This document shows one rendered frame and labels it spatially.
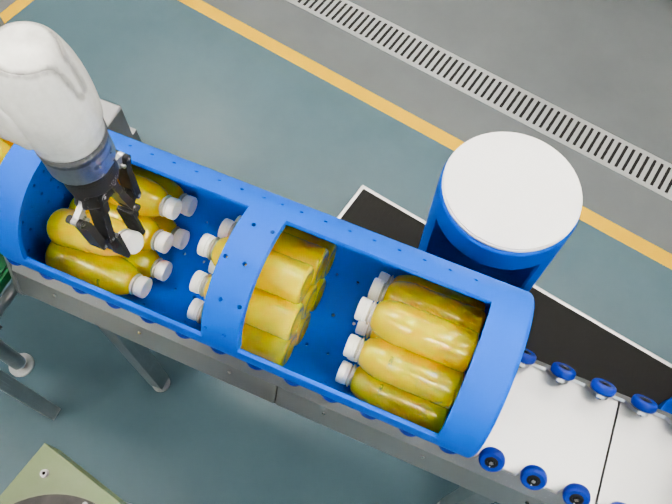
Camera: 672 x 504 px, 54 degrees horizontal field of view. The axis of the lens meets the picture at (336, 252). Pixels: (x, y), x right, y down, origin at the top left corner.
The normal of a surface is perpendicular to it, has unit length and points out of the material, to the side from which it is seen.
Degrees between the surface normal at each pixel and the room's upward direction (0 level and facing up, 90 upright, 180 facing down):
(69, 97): 82
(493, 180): 0
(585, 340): 0
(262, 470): 0
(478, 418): 50
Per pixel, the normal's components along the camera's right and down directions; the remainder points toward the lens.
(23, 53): 0.13, -0.24
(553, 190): 0.03, -0.44
